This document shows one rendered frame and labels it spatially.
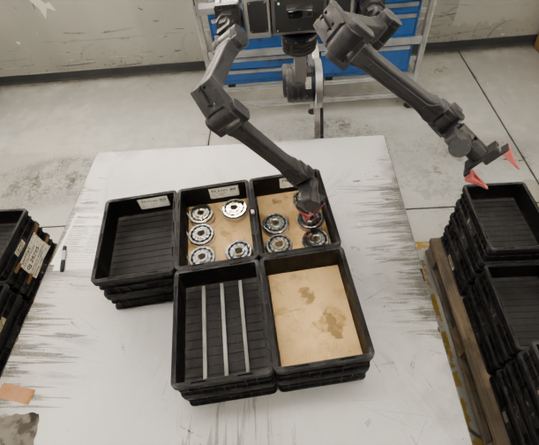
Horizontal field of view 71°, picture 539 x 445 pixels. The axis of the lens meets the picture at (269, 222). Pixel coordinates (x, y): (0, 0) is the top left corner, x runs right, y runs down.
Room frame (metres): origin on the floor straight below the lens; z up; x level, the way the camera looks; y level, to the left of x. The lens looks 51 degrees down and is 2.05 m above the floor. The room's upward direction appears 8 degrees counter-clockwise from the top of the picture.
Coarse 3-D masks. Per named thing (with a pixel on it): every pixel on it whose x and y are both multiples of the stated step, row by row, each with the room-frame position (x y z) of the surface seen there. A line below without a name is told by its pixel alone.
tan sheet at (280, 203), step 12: (288, 192) 1.13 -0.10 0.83; (264, 204) 1.08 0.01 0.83; (276, 204) 1.07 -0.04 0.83; (288, 204) 1.06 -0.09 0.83; (264, 216) 1.01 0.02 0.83; (288, 216) 0.99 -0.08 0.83; (288, 228) 0.93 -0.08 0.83; (324, 228) 0.91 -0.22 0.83; (264, 240) 0.89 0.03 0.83; (300, 240) 0.87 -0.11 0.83
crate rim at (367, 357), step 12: (300, 252) 0.75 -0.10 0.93; (312, 252) 0.74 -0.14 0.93; (324, 252) 0.74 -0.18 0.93; (264, 276) 0.67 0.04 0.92; (348, 276) 0.62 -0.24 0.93; (264, 288) 0.62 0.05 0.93; (360, 312) 0.49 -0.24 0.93; (372, 348) 0.38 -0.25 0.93; (276, 360) 0.38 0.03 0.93; (324, 360) 0.36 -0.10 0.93; (336, 360) 0.36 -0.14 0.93; (348, 360) 0.35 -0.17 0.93; (360, 360) 0.35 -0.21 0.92; (276, 372) 0.35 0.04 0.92; (288, 372) 0.35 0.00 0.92
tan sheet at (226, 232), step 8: (216, 208) 1.09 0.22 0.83; (248, 208) 1.07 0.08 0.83; (216, 216) 1.05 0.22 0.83; (248, 216) 1.02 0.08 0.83; (216, 224) 1.00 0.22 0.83; (224, 224) 1.00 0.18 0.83; (232, 224) 0.99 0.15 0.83; (240, 224) 0.99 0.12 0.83; (248, 224) 0.98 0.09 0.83; (216, 232) 0.96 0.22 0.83; (224, 232) 0.96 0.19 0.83; (232, 232) 0.95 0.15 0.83; (240, 232) 0.95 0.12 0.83; (248, 232) 0.94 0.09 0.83; (216, 240) 0.92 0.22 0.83; (224, 240) 0.92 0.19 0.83; (232, 240) 0.91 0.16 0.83; (248, 240) 0.90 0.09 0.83; (192, 248) 0.90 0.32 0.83; (216, 248) 0.88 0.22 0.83; (224, 248) 0.88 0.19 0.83; (216, 256) 0.85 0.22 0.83; (224, 256) 0.84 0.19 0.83
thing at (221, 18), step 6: (216, 6) 1.41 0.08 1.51; (222, 6) 1.40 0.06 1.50; (228, 6) 1.40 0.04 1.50; (234, 6) 1.41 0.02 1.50; (216, 12) 1.41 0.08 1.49; (222, 12) 1.39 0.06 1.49; (228, 12) 1.39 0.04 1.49; (234, 12) 1.40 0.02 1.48; (216, 18) 1.41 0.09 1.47; (222, 18) 1.37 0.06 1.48; (228, 18) 1.36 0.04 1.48; (234, 18) 1.37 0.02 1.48; (240, 18) 1.40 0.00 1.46; (216, 24) 1.38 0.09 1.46; (222, 24) 1.34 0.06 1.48; (234, 24) 1.34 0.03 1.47; (240, 24) 1.40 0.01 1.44
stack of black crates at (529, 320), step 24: (504, 264) 0.83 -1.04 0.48; (528, 264) 0.82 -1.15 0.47; (480, 288) 0.78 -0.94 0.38; (504, 288) 0.76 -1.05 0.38; (528, 288) 0.74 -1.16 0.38; (480, 312) 0.70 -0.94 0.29; (504, 312) 0.61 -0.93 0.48; (528, 312) 0.63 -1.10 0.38; (480, 336) 0.61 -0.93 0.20; (504, 336) 0.53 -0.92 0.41; (528, 336) 0.52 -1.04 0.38; (504, 360) 0.46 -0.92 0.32
